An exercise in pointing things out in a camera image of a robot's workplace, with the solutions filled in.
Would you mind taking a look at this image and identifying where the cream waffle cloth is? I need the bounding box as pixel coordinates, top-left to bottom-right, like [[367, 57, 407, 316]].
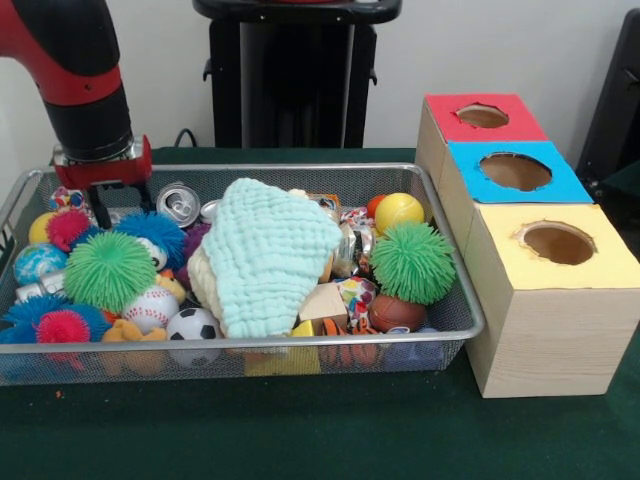
[[187, 188, 307, 326]]

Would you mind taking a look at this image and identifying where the yellow ball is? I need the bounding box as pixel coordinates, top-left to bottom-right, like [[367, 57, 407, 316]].
[[374, 192, 426, 235]]

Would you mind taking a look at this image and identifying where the mint waffle cloth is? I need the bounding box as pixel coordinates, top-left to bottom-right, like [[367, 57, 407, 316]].
[[200, 178, 344, 339]]

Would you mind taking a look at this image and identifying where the green spiky ball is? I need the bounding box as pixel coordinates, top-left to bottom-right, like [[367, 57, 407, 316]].
[[63, 229, 159, 316]]

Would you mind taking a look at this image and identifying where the small brown football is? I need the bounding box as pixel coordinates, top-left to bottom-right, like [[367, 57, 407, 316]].
[[368, 293, 429, 334]]

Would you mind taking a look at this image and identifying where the blue spiky toy with eyes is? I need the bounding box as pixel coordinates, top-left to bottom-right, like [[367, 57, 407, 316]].
[[114, 212, 187, 274]]

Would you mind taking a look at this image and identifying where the dark green table cloth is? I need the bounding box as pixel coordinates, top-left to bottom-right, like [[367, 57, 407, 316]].
[[0, 147, 640, 480]]

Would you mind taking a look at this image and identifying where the silver drink can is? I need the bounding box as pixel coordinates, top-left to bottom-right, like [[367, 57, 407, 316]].
[[155, 182, 201, 229]]

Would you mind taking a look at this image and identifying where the black pedestal cable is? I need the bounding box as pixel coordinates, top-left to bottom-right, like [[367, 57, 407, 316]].
[[173, 128, 217, 148]]

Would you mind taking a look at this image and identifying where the green spiky toy with eyes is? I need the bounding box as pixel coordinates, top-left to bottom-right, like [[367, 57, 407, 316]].
[[369, 221, 458, 305]]

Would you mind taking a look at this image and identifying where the small soccer ball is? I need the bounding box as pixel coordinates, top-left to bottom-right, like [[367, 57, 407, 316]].
[[165, 307, 223, 367]]

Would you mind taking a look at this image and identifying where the wooden box with three holes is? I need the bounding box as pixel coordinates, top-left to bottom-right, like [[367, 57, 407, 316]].
[[415, 92, 640, 399]]

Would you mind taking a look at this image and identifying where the black chair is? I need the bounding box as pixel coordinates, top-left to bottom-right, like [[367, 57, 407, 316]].
[[574, 7, 640, 201]]

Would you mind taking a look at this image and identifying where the wire mesh bin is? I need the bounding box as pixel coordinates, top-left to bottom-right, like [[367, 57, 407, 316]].
[[0, 160, 487, 385]]

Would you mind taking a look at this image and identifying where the small baseball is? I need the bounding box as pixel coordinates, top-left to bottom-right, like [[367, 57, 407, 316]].
[[122, 285, 180, 334]]

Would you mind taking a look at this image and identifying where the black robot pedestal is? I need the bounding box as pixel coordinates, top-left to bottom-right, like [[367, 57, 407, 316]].
[[192, 0, 404, 149]]

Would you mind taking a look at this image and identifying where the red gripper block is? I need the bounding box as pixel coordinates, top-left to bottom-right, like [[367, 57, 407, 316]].
[[53, 134, 154, 230]]

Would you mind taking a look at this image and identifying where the globe print ball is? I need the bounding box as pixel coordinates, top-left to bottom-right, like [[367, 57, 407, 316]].
[[13, 243, 69, 286]]

